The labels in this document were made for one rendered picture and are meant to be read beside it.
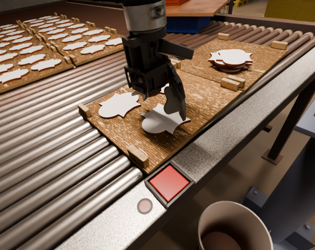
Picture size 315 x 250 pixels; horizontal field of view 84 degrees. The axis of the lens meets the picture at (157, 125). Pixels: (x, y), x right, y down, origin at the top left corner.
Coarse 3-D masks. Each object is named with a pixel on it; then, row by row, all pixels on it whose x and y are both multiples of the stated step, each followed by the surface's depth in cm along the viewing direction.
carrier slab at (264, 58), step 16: (208, 48) 86; (224, 48) 84; (240, 48) 82; (256, 48) 81; (272, 48) 79; (192, 64) 74; (208, 64) 73; (256, 64) 69; (272, 64) 68; (256, 80) 61
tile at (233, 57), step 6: (222, 54) 69; (228, 54) 69; (234, 54) 68; (240, 54) 68; (246, 54) 67; (216, 60) 67; (222, 60) 66; (228, 60) 65; (234, 60) 64; (240, 60) 64; (246, 60) 63
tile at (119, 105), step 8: (120, 96) 60; (128, 96) 59; (136, 96) 59; (104, 104) 57; (112, 104) 57; (120, 104) 56; (128, 104) 56; (136, 104) 55; (104, 112) 54; (112, 112) 53; (120, 112) 53; (128, 112) 54
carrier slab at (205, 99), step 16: (192, 80) 65; (208, 80) 63; (112, 96) 62; (160, 96) 59; (192, 96) 57; (208, 96) 56; (224, 96) 55; (80, 112) 57; (96, 112) 56; (144, 112) 53; (192, 112) 51; (208, 112) 50; (96, 128) 52; (112, 128) 49; (128, 128) 48; (192, 128) 46; (128, 144) 44; (144, 144) 44; (160, 144) 43; (176, 144) 43; (160, 160) 40
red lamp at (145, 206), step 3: (144, 201) 35; (147, 201) 35; (141, 204) 35; (144, 204) 35; (147, 204) 35; (141, 207) 34; (144, 207) 34; (147, 207) 34; (141, 210) 34; (144, 210) 34; (147, 210) 34
